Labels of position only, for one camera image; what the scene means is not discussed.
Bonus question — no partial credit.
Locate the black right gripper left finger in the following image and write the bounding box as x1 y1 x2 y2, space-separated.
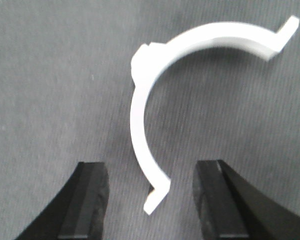
17 162 109 240

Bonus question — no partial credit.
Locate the white curved PVC pipe clamp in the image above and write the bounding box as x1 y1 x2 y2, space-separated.
130 15 300 215

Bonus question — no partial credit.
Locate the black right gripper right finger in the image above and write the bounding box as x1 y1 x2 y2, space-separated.
193 160 300 240

